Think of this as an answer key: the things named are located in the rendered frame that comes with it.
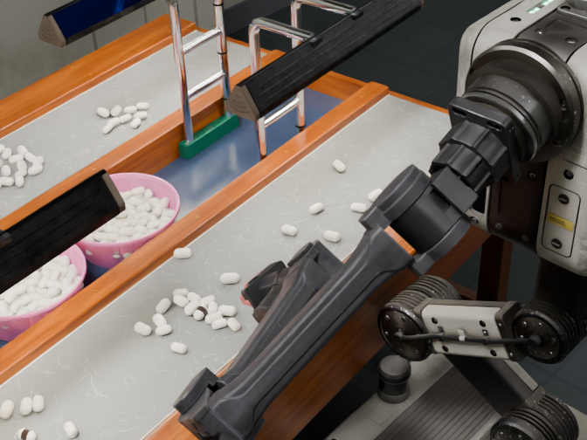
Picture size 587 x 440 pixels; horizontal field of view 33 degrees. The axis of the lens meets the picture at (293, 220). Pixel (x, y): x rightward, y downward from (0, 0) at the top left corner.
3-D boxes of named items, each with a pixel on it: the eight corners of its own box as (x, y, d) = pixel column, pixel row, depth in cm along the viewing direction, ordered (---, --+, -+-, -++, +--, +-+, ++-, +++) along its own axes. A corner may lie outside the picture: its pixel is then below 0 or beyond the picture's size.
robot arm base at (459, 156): (521, 179, 127) (513, 116, 118) (486, 223, 124) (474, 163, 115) (466, 155, 132) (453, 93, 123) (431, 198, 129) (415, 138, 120)
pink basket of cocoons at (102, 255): (208, 231, 225) (204, 197, 219) (124, 294, 208) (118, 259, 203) (126, 193, 238) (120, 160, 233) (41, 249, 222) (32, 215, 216)
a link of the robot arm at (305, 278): (248, 451, 126) (186, 395, 125) (225, 468, 130) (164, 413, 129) (361, 269, 159) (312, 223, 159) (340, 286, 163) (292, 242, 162)
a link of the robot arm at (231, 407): (226, 491, 119) (165, 435, 118) (227, 457, 132) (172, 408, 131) (479, 219, 119) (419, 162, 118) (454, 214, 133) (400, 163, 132)
